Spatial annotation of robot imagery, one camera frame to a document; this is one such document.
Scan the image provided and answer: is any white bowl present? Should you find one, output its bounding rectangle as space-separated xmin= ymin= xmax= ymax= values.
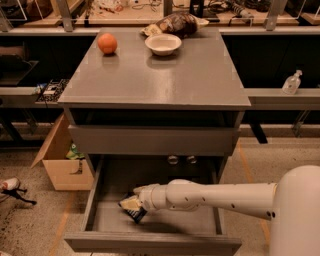
xmin=145 ymin=34 xmax=182 ymax=56

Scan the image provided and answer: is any grey drawer cabinet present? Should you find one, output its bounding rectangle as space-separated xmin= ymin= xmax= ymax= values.
xmin=59 ymin=28 xmax=250 ymax=182

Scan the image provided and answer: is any brown chip bag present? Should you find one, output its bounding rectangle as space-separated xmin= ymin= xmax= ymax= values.
xmin=141 ymin=12 xmax=209 ymax=38

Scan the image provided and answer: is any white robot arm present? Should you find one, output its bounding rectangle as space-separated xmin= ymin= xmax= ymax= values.
xmin=119 ymin=165 xmax=320 ymax=256

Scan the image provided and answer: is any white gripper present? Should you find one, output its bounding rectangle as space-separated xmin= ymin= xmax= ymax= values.
xmin=120 ymin=183 xmax=170 ymax=211

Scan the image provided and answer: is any closed grey top drawer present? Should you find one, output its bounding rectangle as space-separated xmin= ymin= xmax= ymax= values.
xmin=69 ymin=125 xmax=240 ymax=156

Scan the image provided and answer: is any clear sanitizer bottle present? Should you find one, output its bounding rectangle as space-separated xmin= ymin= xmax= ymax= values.
xmin=282 ymin=70 xmax=302 ymax=95

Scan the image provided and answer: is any cardboard box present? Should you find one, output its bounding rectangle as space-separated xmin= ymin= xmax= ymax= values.
xmin=31 ymin=114 xmax=94 ymax=190

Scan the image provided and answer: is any open grey middle drawer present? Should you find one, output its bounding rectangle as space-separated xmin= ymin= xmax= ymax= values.
xmin=65 ymin=156 xmax=241 ymax=256

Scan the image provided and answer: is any white shoe with black strap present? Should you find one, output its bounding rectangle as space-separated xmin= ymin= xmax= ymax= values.
xmin=0 ymin=177 xmax=37 ymax=205

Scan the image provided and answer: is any black patterned tray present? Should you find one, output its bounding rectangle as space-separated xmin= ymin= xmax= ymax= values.
xmin=36 ymin=79 xmax=69 ymax=103

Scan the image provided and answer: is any orange fruit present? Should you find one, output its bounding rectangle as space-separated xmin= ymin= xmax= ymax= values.
xmin=97 ymin=33 xmax=117 ymax=54

